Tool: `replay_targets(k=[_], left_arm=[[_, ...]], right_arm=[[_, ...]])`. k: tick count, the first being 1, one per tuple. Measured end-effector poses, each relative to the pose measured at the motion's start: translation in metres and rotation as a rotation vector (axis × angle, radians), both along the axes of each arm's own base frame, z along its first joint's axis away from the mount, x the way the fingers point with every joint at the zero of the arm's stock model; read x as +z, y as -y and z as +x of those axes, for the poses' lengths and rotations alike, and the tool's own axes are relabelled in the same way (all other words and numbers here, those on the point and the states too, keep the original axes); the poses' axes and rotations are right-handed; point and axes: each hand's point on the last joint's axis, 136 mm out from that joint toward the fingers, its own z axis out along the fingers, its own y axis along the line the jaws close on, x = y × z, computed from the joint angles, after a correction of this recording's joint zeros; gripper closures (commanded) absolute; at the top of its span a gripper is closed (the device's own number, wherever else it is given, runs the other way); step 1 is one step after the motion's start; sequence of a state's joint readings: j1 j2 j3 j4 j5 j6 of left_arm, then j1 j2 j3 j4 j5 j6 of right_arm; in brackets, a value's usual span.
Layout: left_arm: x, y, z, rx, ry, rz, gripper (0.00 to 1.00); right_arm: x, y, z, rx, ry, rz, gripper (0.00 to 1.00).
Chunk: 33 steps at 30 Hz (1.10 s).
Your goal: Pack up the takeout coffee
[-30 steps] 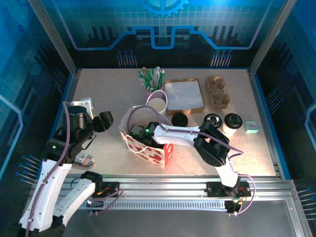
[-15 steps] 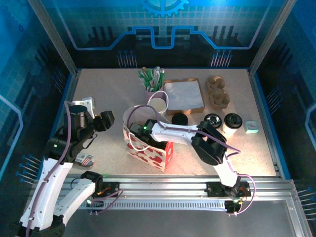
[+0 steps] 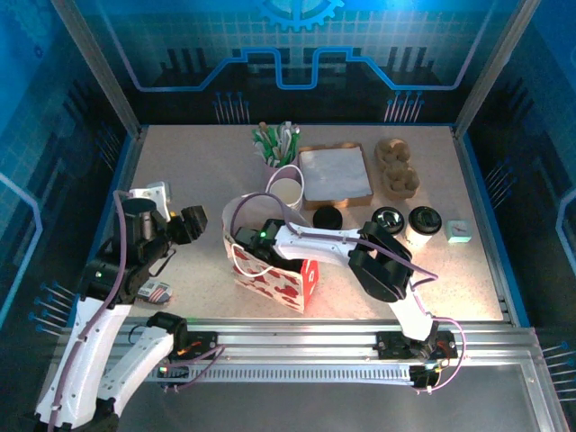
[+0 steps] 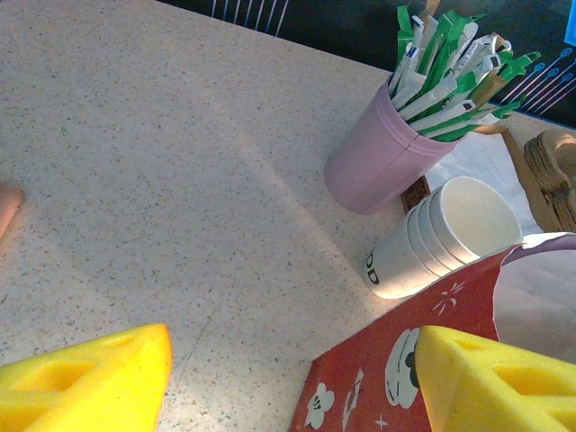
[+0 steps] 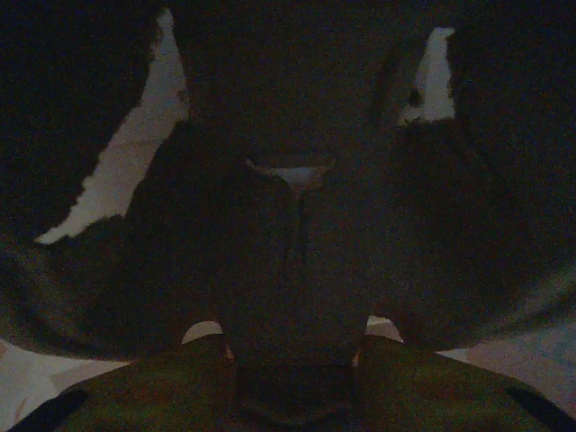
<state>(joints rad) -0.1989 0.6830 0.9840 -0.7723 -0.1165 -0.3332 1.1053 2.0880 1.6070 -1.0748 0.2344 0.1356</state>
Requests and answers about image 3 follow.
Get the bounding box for white red printed gift bag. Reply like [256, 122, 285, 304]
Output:
[221, 165, 320, 312]

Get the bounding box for stack of black cup lids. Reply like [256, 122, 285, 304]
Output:
[313, 206, 345, 230]

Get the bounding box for white paper coffee cup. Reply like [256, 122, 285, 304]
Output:
[406, 205, 444, 248]
[371, 205, 405, 238]

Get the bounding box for striped printed snack packet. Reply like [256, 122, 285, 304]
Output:
[137, 278, 175, 304]

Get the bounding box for stack of white paper cups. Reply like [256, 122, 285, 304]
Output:
[268, 177, 303, 212]

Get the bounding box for pink holder cup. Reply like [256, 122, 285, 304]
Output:
[261, 155, 299, 181]

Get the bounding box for brown cardboard tray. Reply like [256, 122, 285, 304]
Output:
[298, 141, 375, 211]

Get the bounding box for small teal clock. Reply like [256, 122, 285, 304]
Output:
[445, 219, 473, 244]

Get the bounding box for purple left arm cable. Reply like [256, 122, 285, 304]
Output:
[44, 189, 226, 432]

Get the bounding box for aluminium mounting rail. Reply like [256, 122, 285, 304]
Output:
[56, 317, 539, 368]

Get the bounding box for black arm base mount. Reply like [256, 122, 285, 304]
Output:
[137, 330, 220, 361]
[376, 330, 458, 361]

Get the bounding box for grey slotted cable duct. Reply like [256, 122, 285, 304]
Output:
[71, 364, 415, 384]

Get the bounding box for aluminium frame post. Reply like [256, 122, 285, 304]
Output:
[49, 0, 148, 139]
[452, 0, 528, 132]

